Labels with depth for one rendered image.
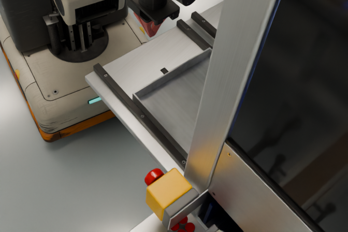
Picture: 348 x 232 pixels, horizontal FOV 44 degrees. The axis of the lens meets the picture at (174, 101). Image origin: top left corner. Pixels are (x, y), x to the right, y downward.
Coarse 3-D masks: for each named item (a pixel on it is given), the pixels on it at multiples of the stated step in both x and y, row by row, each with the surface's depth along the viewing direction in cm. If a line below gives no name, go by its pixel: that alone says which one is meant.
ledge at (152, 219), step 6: (150, 216) 91; (156, 216) 92; (192, 216) 92; (144, 222) 91; (150, 222) 91; (156, 222) 91; (192, 222) 92; (198, 222) 92; (138, 228) 90; (144, 228) 90; (150, 228) 90; (156, 228) 90; (162, 228) 90; (198, 228) 91
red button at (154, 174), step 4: (156, 168) 84; (152, 172) 83; (156, 172) 83; (160, 172) 83; (148, 176) 83; (152, 176) 82; (156, 176) 82; (160, 176) 83; (144, 180) 83; (148, 180) 82; (152, 180) 82; (148, 184) 83
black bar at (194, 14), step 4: (192, 12) 125; (196, 12) 125; (192, 16) 126; (196, 16) 125; (200, 16) 125; (196, 20) 125; (200, 20) 124; (204, 20) 124; (200, 24) 124; (204, 24) 123; (208, 24) 123; (204, 28) 124; (208, 28) 122; (212, 28) 122; (208, 32) 123; (212, 32) 122; (212, 36) 123
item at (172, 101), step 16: (208, 48) 116; (192, 64) 115; (208, 64) 117; (160, 80) 109; (176, 80) 113; (192, 80) 113; (144, 96) 109; (160, 96) 109; (176, 96) 110; (192, 96) 110; (144, 112) 105; (160, 112) 107; (176, 112) 107; (192, 112) 107; (160, 128) 102; (176, 128) 104; (192, 128) 105; (176, 144) 100
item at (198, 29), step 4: (192, 24) 125; (196, 24) 125; (192, 28) 124; (196, 28) 124; (200, 28) 124; (196, 32) 123; (200, 32) 124; (204, 32) 124; (204, 36) 123; (208, 36) 123; (208, 40) 122; (212, 40) 122; (212, 44) 121
